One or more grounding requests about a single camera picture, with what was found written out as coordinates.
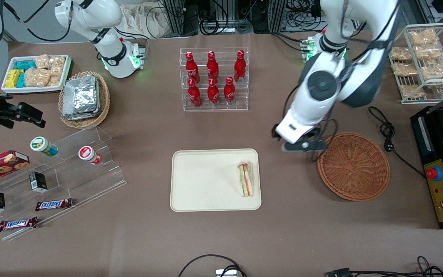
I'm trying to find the triangular sandwich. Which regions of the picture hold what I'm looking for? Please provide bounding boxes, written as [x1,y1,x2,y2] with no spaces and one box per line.
[236,161,254,198]

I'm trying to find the yellow emergency stop box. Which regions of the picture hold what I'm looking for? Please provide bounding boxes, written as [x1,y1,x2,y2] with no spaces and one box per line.
[423,159,443,224]

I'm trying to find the cream plastic tray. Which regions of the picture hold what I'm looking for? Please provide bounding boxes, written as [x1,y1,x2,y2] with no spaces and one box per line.
[170,149,262,212]

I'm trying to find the black appliance housing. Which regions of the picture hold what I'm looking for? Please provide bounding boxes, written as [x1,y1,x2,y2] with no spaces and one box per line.
[410,105,443,230]

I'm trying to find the bagged cracker pack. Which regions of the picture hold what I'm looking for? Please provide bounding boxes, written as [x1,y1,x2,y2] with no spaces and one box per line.
[390,47,413,62]
[408,29,438,47]
[421,61,443,80]
[399,83,426,99]
[392,62,419,77]
[414,45,443,61]

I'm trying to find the white rectangular snack tray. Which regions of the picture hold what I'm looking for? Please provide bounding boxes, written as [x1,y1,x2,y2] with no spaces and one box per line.
[1,54,72,94]

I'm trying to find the red lid yogurt cup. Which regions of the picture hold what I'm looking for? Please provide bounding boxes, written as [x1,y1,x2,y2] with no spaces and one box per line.
[78,145,103,165]

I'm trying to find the black looped cable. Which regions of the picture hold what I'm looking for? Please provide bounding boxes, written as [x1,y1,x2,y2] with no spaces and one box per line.
[178,254,247,277]

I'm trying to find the green lid yogurt cup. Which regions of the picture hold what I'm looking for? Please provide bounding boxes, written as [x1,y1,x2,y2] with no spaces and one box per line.
[30,136,59,157]

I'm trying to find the wicker basket with foil packs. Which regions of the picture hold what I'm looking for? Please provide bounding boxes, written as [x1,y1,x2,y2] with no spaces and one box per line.
[58,71,111,129]

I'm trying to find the clear acrylic bottle rack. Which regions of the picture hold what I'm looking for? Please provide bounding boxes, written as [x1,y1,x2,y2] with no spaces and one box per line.
[179,47,250,112]

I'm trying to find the black cable bundle with connector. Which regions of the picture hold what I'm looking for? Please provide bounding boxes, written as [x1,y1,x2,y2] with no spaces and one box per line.
[325,255,443,277]

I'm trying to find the stack of silver foil packs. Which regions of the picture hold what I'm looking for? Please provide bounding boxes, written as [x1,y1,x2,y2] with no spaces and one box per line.
[62,75,101,121]

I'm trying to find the beige cloth bag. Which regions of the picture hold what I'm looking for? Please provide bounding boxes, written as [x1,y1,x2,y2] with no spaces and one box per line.
[121,3,169,39]

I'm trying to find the Snickers chocolate bar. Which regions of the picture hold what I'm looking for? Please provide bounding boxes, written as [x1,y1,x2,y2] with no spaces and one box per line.
[0,216,38,232]
[35,198,73,212]

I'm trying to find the red cola bottle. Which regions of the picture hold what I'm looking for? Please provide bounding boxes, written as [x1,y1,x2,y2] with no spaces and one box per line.
[185,52,200,84]
[234,50,246,83]
[224,76,236,106]
[188,79,202,107]
[207,51,220,83]
[207,78,220,106]

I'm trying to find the clear acrylic stepped shelf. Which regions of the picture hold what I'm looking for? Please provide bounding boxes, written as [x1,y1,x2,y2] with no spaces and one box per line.
[0,125,127,242]

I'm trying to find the yellow snack pack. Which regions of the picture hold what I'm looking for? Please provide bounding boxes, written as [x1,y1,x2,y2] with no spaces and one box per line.
[5,69,24,88]

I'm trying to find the empty brown wicker basket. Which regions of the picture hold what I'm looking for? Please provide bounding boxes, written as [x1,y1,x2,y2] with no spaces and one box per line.
[317,132,391,202]

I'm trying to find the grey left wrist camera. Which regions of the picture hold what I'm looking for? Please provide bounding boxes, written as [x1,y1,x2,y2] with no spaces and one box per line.
[281,138,329,153]

